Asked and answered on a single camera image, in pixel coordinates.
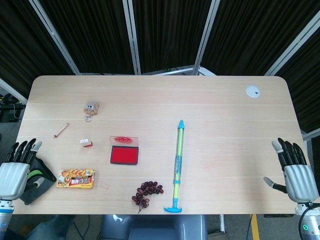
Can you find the black equipment box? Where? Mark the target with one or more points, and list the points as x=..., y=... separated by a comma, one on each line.
x=7, y=112

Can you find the red ink pad clear lid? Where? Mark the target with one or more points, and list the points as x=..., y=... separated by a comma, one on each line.
x=124, y=155

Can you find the green blue water pump toy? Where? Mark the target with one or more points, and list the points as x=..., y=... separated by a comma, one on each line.
x=179, y=160

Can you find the wooden pencil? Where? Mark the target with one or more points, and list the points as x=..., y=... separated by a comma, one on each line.
x=61, y=130

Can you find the dark red grape bunch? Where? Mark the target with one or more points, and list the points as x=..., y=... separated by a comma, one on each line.
x=148, y=188

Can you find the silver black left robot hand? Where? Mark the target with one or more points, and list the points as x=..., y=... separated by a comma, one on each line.
x=13, y=175

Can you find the white round table grommet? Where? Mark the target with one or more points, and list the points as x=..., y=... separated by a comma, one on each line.
x=252, y=91

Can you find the white red stamp block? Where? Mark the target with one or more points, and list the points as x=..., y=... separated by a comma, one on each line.
x=87, y=143

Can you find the yellow curry box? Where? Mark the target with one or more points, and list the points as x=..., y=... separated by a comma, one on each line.
x=76, y=178

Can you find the black pouch green stripe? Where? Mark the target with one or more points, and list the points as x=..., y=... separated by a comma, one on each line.
x=43, y=176

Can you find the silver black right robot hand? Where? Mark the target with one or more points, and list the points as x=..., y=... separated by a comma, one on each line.
x=298, y=180

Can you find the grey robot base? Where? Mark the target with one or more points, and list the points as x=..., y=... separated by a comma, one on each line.
x=155, y=227

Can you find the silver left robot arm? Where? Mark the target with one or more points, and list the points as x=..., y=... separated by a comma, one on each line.
x=5, y=215

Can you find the grey partition post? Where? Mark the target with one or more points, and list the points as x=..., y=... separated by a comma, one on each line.
x=132, y=37
x=54, y=37
x=292, y=51
x=205, y=37

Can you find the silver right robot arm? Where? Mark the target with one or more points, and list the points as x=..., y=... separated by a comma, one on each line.
x=308, y=222

